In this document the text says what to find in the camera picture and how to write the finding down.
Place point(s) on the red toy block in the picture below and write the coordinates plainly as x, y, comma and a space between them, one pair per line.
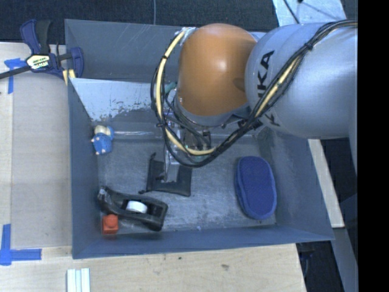
109, 224

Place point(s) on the black tape dispenser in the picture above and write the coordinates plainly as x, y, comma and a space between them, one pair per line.
152, 214

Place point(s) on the blue and cream toy figure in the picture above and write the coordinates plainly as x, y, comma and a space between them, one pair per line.
102, 143

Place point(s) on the grey metal bin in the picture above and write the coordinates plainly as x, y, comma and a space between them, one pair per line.
212, 205

